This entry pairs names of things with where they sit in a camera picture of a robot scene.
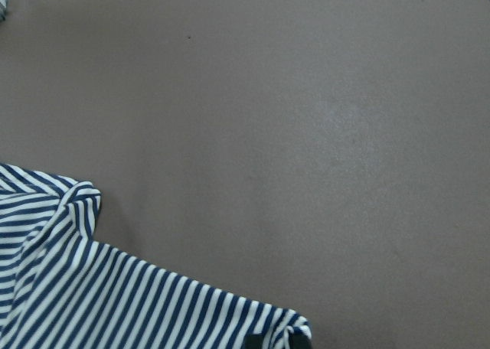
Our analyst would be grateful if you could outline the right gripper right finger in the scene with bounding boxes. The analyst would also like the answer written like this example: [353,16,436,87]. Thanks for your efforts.
[289,334,311,349]

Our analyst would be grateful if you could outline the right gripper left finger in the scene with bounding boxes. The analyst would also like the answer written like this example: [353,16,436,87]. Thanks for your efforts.
[243,334,265,349]

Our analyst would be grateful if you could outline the blue white striped polo shirt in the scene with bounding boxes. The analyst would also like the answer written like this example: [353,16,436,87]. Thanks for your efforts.
[1,164,312,348]

